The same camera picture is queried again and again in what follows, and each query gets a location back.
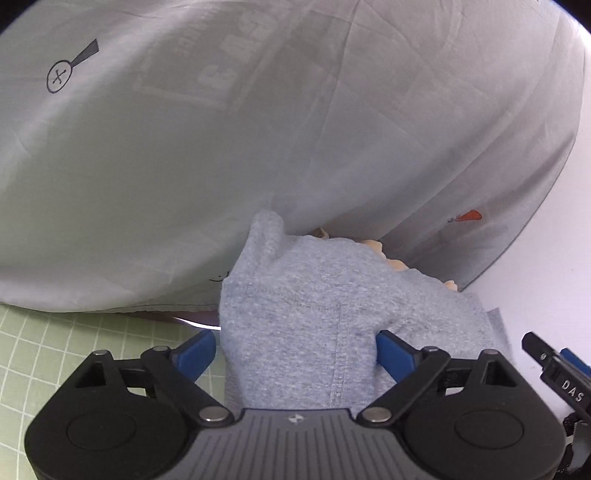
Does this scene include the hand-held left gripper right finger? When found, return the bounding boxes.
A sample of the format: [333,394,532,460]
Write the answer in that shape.
[358,330,532,423]

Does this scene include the grey hoodie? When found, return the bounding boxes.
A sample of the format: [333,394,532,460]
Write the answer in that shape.
[218,209,513,411]

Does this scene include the green grid mat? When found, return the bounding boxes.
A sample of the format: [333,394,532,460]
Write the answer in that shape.
[0,305,229,480]

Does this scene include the grey carrot print sheet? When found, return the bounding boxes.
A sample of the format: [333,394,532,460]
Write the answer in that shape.
[0,0,583,315]

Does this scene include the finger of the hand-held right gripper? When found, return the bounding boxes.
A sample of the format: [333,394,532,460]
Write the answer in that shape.
[560,348,591,377]
[522,331,591,418]

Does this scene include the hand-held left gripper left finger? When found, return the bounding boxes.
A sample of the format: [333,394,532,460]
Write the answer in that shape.
[58,330,236,428]

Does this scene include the beige folded garment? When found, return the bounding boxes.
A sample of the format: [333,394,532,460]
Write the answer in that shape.
[318,228,460,292]

